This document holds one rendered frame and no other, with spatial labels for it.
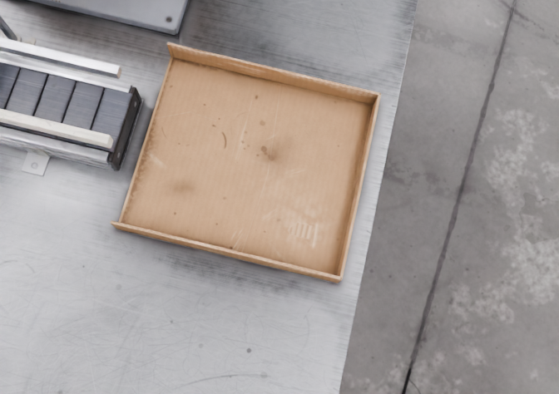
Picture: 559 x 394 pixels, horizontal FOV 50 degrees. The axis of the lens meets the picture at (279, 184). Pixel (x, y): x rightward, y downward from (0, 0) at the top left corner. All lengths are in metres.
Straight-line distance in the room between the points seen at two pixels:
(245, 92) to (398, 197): 0.93
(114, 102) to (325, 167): 0.29
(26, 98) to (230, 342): 0.41
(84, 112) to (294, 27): 0.32
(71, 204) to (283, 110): 0.31
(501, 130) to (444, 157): 0.19
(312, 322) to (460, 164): 1.08
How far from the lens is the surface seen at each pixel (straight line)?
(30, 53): 0.79
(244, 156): 0.83
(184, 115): 0.85
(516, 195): 1.83
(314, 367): 0.80
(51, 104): 0.84
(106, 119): 0.82
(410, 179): 1.74
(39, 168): 0.87
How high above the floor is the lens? 1.62
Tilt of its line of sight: 75 degrees down
